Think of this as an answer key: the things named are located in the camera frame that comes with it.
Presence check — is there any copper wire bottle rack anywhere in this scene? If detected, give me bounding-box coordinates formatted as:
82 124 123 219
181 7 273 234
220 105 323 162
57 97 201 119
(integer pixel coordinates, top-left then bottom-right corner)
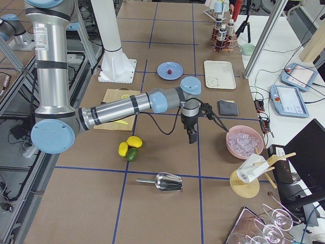
211 25 237 52

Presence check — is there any aluminium frame post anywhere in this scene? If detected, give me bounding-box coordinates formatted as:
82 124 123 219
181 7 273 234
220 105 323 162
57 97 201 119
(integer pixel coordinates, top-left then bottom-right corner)
243 0 288 79

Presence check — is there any teach pendant tablet near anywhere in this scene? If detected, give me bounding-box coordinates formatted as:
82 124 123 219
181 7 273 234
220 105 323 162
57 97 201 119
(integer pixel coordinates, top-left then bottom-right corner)
270 84 309 118

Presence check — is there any wooden stand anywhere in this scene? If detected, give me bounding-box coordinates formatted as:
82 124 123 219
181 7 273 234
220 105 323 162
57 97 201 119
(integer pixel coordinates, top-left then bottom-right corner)
230 152 296 198

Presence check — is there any black tripod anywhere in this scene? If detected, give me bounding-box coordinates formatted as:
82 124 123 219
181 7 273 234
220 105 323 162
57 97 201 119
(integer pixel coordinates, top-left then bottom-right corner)
235 0 252 43

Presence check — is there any tea bottle back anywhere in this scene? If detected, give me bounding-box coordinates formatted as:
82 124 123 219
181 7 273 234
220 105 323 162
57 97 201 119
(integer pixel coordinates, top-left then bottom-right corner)
226 19 234 36

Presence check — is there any wine glass near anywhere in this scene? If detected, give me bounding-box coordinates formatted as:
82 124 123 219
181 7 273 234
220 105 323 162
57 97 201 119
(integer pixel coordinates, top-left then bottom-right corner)
253 219 284 243

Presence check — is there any tea bottle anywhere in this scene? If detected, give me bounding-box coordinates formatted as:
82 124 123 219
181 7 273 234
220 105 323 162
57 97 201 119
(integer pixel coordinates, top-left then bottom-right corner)
215 14 223 35
218 24 226 42
226 19 234 36

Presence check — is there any red cylinder object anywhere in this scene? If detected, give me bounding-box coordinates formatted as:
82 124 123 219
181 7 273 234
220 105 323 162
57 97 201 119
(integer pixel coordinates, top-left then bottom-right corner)
232 0 243 22

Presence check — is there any green lime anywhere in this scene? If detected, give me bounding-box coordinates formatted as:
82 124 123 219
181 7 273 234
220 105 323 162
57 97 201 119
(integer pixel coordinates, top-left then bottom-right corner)
125 147 138 162

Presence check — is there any pink bowl with ice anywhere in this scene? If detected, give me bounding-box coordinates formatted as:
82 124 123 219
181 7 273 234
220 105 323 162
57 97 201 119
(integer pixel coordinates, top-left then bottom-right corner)
225 125 264 159

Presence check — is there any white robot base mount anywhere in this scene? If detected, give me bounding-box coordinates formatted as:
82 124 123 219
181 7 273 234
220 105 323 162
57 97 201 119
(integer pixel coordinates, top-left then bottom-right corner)
92 1 137 84

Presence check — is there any wine glass far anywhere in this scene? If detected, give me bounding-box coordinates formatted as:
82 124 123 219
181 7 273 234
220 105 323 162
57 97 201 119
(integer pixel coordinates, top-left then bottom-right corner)
262 203 293 231

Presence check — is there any tea bottle front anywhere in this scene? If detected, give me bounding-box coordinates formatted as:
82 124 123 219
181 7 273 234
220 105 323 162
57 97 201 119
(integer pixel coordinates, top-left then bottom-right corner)
215 14 223 35

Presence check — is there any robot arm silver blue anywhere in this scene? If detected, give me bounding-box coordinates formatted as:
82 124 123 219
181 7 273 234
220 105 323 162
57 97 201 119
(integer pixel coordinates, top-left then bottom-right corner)
24 1 216 155
1 14 35 51

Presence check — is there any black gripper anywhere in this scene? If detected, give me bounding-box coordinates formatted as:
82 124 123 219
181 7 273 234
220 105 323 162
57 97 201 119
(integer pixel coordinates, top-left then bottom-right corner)
181 100 214 144

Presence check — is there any cream bear tray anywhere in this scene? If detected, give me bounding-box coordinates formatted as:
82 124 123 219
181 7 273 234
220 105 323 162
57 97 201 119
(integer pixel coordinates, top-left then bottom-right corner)
204 60 236 90

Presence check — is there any wine glass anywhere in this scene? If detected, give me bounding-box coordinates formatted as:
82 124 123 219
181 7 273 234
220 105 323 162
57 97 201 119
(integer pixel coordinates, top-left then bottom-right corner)
253 219 284 243
262 203 293 231

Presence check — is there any blue cup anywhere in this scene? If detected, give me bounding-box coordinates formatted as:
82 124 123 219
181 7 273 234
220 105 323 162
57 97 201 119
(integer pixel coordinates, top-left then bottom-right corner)
214 1 223 13

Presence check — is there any blue plate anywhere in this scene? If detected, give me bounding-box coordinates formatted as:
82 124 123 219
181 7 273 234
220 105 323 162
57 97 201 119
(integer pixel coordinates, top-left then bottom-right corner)
157 62 183 80

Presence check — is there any white carton on stand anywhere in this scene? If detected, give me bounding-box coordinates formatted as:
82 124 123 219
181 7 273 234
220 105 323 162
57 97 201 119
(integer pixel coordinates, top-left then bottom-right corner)
236 154 269 183

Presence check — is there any yellow plastic knife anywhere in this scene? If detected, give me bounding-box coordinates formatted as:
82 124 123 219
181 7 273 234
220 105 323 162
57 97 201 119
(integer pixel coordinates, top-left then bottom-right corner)
114 120 128 125

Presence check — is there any wooden cutting board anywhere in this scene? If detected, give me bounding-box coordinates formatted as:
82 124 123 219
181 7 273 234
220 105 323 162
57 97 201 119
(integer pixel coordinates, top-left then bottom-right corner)
94 88 140 132

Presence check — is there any tea bottle middle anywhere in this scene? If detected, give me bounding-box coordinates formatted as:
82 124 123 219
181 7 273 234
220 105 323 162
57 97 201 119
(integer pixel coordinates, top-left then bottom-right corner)
218 24 226 42

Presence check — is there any teach pendant tablet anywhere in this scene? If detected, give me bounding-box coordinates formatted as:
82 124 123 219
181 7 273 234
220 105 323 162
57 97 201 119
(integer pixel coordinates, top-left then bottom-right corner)
281 63 318 92
270 84 309 118

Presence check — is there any grey folded cloth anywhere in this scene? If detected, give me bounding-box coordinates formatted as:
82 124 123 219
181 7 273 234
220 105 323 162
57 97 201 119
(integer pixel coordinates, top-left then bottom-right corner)
217 100 239 116

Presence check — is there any green bowl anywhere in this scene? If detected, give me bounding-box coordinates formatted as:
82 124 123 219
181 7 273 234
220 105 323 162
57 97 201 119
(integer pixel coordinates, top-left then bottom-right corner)
241 43 255 56

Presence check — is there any yellow lemon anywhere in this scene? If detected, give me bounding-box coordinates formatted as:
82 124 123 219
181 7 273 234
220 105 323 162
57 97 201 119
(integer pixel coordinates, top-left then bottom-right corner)
118 142 128 157
126 136 143 148

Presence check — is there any white wire cup rack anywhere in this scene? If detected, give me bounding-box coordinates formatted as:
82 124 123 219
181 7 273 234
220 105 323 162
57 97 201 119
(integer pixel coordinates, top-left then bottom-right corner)
204 0 230 20

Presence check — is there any teach pendant tablet far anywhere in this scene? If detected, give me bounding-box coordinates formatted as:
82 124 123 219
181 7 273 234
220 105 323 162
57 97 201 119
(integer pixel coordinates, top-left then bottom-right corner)
281 63 318 92

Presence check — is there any metal scoop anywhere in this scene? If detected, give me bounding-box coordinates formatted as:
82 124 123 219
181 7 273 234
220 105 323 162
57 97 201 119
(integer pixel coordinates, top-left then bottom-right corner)
136 172 183 193

